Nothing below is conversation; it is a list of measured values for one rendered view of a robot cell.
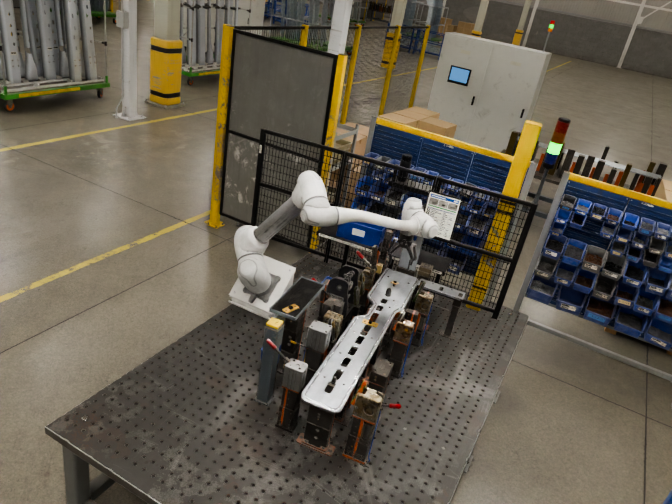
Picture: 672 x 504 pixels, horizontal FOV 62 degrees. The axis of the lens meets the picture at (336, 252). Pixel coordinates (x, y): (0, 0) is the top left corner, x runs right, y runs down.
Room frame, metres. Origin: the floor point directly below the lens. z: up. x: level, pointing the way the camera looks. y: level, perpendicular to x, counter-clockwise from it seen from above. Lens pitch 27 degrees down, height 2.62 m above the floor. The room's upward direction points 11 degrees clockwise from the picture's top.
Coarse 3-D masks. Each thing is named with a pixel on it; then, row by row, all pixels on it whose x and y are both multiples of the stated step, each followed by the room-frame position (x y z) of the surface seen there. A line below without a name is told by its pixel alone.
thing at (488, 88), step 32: (448, 32) 9.59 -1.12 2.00; (448, 64) 9.43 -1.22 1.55; (480, 64) 9.22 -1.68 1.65; (512, 64) 9.03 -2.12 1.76; (544, 64) 8.92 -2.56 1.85; (448, 96) 9.37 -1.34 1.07; (480, 96) 9.18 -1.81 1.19; (512, 96) 8.98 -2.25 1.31; (480, 128) 9.11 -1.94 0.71; (512, 128) 8.92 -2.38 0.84
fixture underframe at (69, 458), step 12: (72, 456) 1.67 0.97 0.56; (72, 468) 1.68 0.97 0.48; (84, 468) 1.72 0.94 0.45; (96, 468) 1.61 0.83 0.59; (72, 480) 1.68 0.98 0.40; (84, 480) 1.71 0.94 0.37; (96, 480) 1.83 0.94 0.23; (108, 480) 1.85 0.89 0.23; (72, 492) 1.68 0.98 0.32; (84, 492) 1.71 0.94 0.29; (96, 492) 1.78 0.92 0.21
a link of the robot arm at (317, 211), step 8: (312, 200) 2.66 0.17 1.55; (320, 200) 2.66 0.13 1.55; (304, 208) 2.62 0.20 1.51; (312, 208) 2.62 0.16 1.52; (320, 208) 2.63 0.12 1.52; (328, 208) 2.65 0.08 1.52; (304, 216) 2.59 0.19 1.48; (312, 216) 2.59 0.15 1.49; (320, 216) 2.60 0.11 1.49; (328, 216) 2.62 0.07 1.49; (336, 216) 2.64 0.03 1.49; (312, 224) 2.60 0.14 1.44; (320, 224) 2.61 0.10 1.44; (328, 224) 2.63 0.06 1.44
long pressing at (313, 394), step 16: (384, 272) 3.05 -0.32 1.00; (400, 272) 3.10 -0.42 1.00; (384, 288) 2.86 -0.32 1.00; (400, 288) 2.89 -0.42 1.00; (384, 304) 2.68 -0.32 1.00; (400, 304) 2.71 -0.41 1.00; (352, 320) 2.46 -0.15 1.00; (384, 320) 2.52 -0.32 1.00; (352, 336) 2.32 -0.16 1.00; (368, 336) 2.34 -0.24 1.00; (336, 352) 2.16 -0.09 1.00; (368, 352) 2.21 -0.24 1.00; (320, 368) 2.02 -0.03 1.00; (336, 368) 2.04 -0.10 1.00; (352, 368) 2.07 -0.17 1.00; (320, 384) 1.91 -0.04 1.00; (336, 384) 1.93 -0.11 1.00; (352, 384) 1.96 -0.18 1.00; (304, 400) 1.80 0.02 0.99; (320, 400) 1.81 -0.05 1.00; (336, 400) 1.83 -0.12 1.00
